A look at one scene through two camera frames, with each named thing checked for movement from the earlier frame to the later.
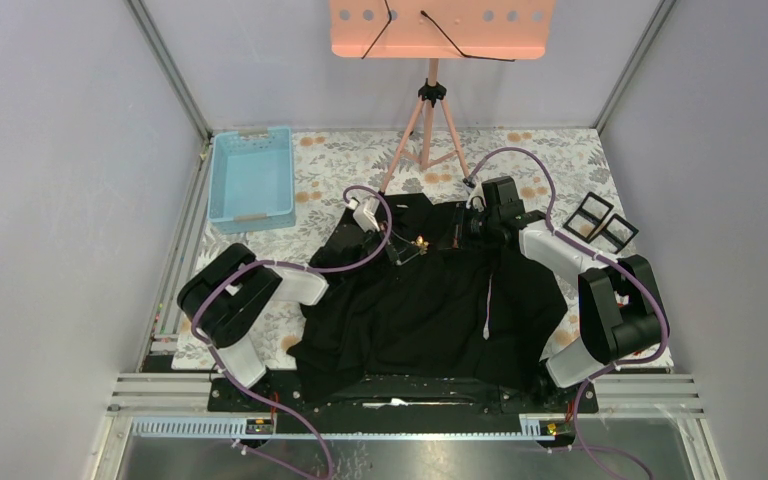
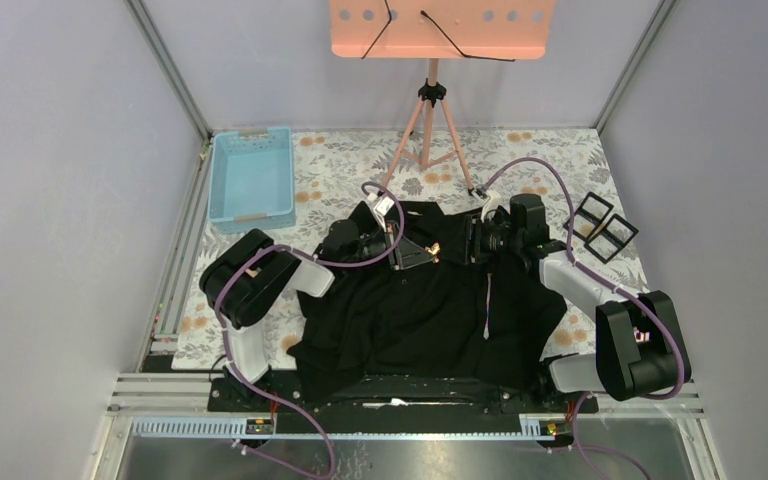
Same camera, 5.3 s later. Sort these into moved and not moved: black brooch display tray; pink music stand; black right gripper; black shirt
Moved: black right gripper
Not moved: black shirt; pink music stand; black brooch display tray
